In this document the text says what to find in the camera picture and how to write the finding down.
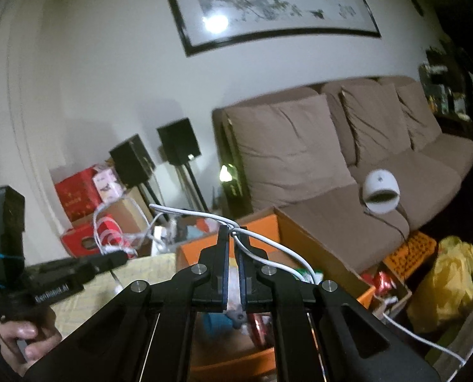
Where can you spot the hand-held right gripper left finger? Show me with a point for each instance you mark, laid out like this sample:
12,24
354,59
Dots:
220,274

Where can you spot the orange plastic crate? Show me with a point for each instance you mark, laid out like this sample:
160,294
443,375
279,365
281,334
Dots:
411,254

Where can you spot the red gift box lower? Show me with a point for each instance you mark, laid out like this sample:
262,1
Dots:
81,240

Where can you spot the black speaker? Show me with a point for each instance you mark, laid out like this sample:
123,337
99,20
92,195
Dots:
178,141
132,161

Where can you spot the cardboard box with orange lining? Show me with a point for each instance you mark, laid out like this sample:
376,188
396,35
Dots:
320,246

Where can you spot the open box of clutter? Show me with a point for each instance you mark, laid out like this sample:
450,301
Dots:
192,230

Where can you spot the dark cluttered shelf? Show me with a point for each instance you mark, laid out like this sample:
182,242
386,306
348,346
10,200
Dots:
455,83

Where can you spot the white curtain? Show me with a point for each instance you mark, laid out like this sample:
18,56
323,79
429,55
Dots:
5,107

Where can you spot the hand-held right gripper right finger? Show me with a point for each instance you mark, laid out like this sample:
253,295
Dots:
245,274

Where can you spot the medium brown cushion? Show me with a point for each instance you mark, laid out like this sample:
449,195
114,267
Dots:
375,123

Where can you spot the framed ink painting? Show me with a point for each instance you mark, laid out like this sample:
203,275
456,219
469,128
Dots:
268,0

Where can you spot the yellow plastic bag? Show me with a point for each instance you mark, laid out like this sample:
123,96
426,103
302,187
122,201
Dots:
447,286

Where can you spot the pink and white box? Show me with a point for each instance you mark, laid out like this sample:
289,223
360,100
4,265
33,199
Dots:
109,185

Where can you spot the person's left hand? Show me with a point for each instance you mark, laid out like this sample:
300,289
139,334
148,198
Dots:
29,342

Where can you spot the black speaker stand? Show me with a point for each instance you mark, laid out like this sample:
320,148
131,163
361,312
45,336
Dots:
151,199
194,187

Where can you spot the white dome lamp device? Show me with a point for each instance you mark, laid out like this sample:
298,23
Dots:
379,183

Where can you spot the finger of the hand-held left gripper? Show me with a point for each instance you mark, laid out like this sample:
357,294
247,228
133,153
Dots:
109,260

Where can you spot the red gift box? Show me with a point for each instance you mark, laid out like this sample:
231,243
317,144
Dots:
81,240
77,195

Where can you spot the plain brown cardboard box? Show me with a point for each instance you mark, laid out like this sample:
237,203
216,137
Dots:
129,215

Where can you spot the brown sofa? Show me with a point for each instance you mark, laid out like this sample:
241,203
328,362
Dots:
419,183

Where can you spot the large brown cushion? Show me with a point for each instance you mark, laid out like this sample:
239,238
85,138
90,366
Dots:
288,151

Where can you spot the small brown cushion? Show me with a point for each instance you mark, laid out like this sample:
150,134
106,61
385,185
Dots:
419,115

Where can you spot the black power unit with light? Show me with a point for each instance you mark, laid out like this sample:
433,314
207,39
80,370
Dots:
232,187

